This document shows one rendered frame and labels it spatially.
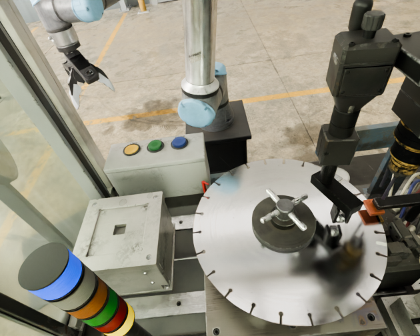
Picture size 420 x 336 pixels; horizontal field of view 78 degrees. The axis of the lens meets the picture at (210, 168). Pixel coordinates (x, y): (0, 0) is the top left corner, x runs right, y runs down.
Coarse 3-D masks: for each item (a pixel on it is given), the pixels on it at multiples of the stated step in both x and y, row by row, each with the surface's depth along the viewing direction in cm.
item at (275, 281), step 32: (288, 160) 58; (224, 192) 54; (256, 192) 53; (288, 192) 52; (320, 192) 51; (352, 192) 50; (224, 224) 49; (320, 224) 46; (352, 224) 46; (224, 256) 44; (256, 256) 44; (288, 256) 43; (320, 256) 42; (352, 256) 42; (224, 288) 41; (256, 288) 40; (288, 288) 40; (320, 288) 39; (352, 288) 39; (288, 320) 37; (320, 320) 36
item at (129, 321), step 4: (128, 304) 37; (128, 308) 36; (132, 308) 38; (128, 312) 36; (132, 312) 37; (128, 316) 36; (132, 316) 37; (128, 320) 36; (132, 320) 37; (124, 324) 35; (128, 324) 36; (132, 324) 37; (120, 328) 35; (124, 328) 35; (128, 328) 36; (112, 332) 34; (116, 332) 35; (120, 332) 35; (124, 332) 36; (128, 332) 36
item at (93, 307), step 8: (96, 288) 29; (104, 288) 30; (96, 296) 29; (104, 296) 30; (88, 304) 28; (96, 304) 29; (104, 304) 30; (72, 312) 27; (80, 312) 28; (88, 312) 29; (96, 312) 29
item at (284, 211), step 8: (272, 192) 46; (280, 200) 44; (288, 200) 44; (296, 200) 44; (304, 200) 45; (280, 208) 43; (288, 208) 43; (264, 216) 43; (272, 216) 43; (280, 216) 44; (288, 216) 43; (296, 216) 42; (296, 224) 42; (304, 224) 41
